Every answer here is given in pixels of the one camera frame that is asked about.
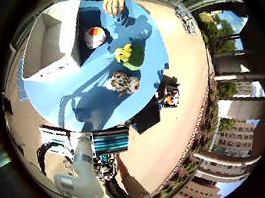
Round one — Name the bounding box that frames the grey windowed building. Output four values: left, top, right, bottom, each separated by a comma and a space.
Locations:
209, 114, 265, 164

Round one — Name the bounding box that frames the green tree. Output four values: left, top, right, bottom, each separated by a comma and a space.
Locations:
197, 7, 241, 57

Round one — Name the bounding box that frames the black cable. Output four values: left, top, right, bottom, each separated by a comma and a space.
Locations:
34, 137, 78, 177

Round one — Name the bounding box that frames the black box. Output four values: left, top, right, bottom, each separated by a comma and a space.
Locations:
127, 97, 166, 136

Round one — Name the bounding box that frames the beige building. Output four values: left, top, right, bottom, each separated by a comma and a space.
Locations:
158, 171, 224, 198

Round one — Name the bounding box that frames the yellow and green plush toy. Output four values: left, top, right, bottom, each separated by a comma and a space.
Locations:
113, 40, 149, 74

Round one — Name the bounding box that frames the orange and white ball toy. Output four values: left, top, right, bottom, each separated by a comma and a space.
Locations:
81, 24, 109, 51

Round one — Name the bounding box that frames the spotted white plush toy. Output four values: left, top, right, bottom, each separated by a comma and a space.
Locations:
105, 67, 144, 99

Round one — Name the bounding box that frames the person's leg in beige trousers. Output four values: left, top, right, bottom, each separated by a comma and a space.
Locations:
115, 148, 163, 198

